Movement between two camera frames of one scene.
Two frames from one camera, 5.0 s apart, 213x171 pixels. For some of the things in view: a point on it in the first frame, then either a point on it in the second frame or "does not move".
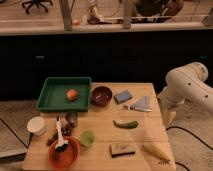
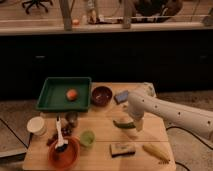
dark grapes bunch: [66, 130] does not move
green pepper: [128, 125] does not move
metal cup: [72, 118] does not move
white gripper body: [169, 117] → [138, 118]
